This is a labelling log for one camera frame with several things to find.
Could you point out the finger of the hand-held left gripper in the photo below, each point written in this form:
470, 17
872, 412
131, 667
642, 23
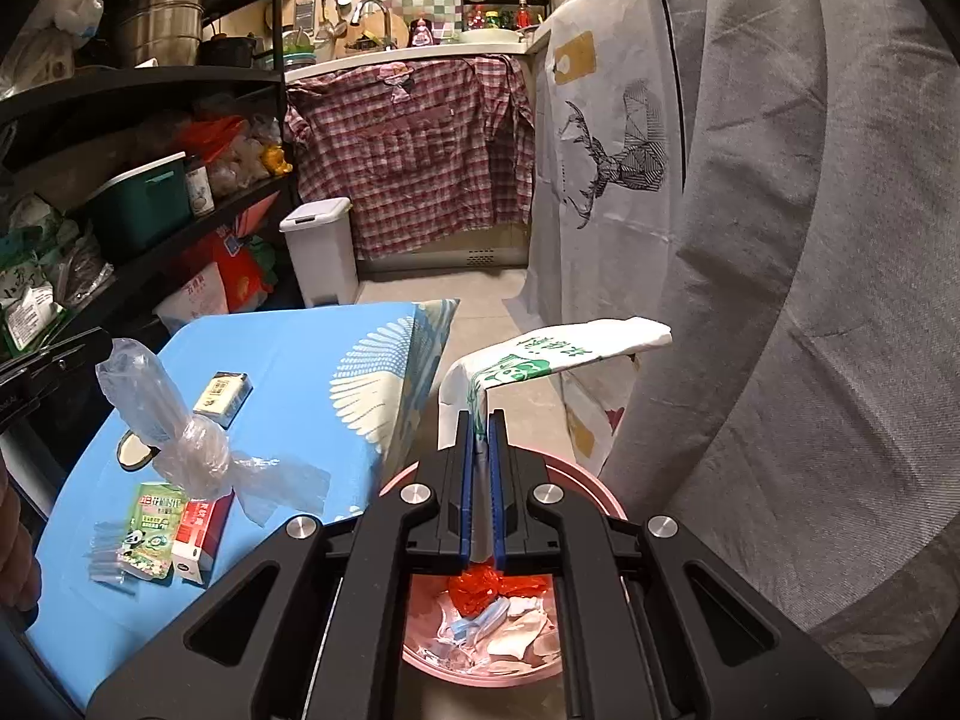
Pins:
60, 360

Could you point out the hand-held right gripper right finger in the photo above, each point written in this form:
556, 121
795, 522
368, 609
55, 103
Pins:
495, 495

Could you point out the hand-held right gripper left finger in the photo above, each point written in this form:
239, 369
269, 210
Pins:
466, 495

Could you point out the red plastic bag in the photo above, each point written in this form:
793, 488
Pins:
472, 589

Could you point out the pink plastic bin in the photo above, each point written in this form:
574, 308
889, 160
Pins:
427, 592

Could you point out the pale blue wrapper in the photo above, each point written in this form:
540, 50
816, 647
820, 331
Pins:
476, 626

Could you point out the white paper wrapper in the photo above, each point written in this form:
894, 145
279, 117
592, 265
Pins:
517, 637

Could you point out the clear plastic bag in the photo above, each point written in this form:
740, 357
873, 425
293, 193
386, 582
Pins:
187, 450

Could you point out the white plastic bag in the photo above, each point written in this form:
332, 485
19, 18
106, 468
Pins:
570, 349
60, 15

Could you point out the small cream box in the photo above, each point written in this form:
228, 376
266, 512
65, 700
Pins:
223, 394

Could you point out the green sachet packet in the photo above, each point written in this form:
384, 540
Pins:
154, 529

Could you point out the red and white box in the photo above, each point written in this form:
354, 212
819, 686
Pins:
199, 540

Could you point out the green and white packet bag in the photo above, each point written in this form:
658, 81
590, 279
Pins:
37, 285

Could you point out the white sack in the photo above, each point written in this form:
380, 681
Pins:
195, 300

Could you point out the green storage box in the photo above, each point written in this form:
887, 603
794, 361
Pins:
142, 206

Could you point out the blue patterned tablecloth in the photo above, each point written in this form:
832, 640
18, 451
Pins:
300, 390

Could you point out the red sack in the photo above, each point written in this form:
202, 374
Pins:
244, 270

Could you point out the white jar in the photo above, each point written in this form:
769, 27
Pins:
199, 191

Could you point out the red shelf bag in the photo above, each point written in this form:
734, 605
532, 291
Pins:
214, 133

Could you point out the white deer print cloth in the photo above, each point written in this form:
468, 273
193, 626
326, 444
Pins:
600, 240

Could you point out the white lidded bin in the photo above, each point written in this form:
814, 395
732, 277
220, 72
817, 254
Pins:
322, 255

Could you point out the black metal shelf rack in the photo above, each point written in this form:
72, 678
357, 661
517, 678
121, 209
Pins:
150, 82

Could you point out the yellow toy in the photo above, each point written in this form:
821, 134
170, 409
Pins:
274, 159

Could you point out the red plaid shirt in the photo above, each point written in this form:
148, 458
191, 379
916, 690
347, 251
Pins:
412, 157

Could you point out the black pot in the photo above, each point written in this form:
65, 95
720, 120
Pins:
229, 51

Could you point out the metal bucket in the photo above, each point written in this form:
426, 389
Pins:
161, 22

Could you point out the grey cloth curtain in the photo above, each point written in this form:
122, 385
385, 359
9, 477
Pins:
787, 277

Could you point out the white bowl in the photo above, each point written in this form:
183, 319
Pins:
487, 37

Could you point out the pink doll bottle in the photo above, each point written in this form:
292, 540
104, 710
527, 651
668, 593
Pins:
421, 31

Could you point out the metal faucet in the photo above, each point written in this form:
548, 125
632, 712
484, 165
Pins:
371, 6

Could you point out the black spice rack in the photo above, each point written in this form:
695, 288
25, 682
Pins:
502, 4

